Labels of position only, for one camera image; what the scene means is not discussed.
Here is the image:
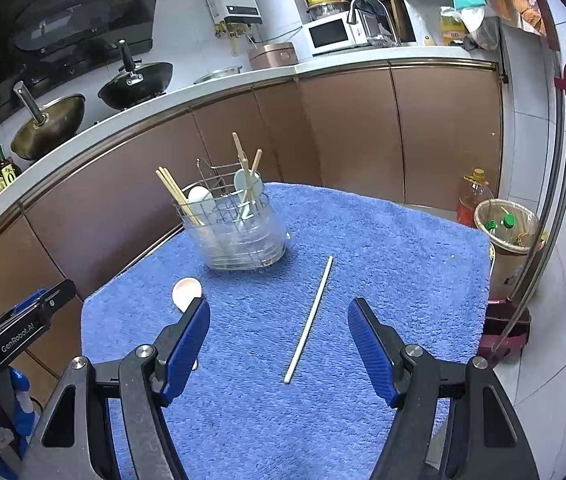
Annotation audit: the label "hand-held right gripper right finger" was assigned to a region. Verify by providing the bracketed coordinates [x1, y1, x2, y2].
[347, 296, 541, 480]

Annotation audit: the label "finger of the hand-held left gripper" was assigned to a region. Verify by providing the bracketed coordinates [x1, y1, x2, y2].
[12, 278, 78, 318]

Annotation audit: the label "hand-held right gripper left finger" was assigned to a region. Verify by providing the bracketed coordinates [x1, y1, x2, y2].
[22, 296, 212, 480]

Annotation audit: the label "pink plastic spoon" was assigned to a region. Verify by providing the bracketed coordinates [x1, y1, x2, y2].
[171, 277, 205, 371]

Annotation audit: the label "wooden chopstick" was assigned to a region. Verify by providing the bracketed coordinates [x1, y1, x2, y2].
[231, 132, 254, 206]
[156, 168, 195, 227]
[239, 148, 263, 213]
[282, 256, 335, 386]
[162, 166, 203, 226]

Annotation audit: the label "wire utensil holder clear tray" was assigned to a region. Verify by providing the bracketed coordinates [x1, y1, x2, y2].
[173, 157, 290, 272]

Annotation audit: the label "white plastic spoon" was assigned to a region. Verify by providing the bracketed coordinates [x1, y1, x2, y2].
[187, 186, 218, 221]

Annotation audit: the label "light blue plastic spoon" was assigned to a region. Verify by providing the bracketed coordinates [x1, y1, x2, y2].
[233, 169, 265, 221]

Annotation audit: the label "blue terry towel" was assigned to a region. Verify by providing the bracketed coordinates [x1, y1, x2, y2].
[80, 181, 493, 480]

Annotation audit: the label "maroon plastic base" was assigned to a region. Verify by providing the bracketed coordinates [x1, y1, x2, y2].
[478, 297, 533, 360]

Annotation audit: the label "round trash bin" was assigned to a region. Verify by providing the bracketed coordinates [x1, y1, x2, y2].
[473, 199, 546, 302]

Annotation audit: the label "bronze wok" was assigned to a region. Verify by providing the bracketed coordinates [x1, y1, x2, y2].
[10, 81, 86, 161]

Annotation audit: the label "cooking oil bottle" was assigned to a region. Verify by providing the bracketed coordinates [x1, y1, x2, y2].
[457, 168, 495, 229]

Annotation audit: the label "green capped bottle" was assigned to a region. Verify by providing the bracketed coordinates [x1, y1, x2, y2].
[484, 213, 517, 232]

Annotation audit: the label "brown kitchen cabinets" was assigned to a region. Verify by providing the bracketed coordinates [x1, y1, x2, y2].
[0, 57, 509, 411]

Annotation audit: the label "black wok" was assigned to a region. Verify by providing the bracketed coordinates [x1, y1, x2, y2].
[97, 39, 175, 111]

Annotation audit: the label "glass pot lid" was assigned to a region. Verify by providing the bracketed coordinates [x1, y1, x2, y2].
[193, 64, 244, 86]

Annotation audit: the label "black range hood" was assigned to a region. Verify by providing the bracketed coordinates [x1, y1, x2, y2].
[0, 0, 158, 129]

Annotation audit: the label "white microwave oven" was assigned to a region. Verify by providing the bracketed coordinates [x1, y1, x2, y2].
[302, 13, 358, 57]

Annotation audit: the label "yellow package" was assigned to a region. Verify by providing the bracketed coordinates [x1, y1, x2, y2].
[438, 6, 466, 47]

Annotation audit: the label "clear plastic bag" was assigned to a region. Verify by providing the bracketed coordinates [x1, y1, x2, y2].
[462, 6, 501, 52]

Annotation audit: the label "metal pole maroon hook handle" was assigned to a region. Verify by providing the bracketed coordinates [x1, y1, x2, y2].
[506, 56, 566, 346]

